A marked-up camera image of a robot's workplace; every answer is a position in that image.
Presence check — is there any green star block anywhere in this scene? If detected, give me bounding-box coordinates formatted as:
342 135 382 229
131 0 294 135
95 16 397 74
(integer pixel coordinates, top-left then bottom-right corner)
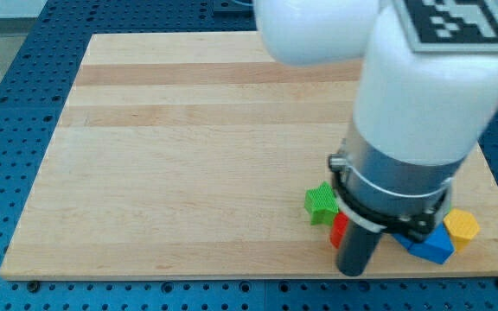
304 181 339 226

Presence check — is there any red circle block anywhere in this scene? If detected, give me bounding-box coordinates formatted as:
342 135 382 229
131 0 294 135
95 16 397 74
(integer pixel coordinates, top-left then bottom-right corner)
329 212 349 249

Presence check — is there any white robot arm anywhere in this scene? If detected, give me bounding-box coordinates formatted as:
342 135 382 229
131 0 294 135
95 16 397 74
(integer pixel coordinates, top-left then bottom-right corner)
253 0 498 216

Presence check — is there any wooden board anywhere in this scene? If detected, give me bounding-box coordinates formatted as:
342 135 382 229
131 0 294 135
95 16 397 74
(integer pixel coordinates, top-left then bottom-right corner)
0 30 498 282

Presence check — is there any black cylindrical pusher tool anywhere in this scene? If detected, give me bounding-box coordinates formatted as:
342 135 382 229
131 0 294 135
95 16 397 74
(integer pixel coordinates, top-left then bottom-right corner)
335 220 383 276

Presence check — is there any blue block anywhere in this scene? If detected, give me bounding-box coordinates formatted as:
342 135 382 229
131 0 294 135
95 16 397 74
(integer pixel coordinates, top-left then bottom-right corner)
393 225 455 264

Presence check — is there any black white fiducial marker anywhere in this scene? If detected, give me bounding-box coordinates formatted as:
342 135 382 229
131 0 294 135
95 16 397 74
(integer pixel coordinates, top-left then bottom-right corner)
393 0 498 54

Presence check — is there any yellow hexagon block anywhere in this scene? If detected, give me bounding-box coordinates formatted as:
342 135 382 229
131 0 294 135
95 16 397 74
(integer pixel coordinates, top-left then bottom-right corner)
444 209 481 251

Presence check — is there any black clamp ring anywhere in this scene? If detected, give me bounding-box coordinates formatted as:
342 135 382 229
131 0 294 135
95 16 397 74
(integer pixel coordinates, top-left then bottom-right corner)
328 153 454 244

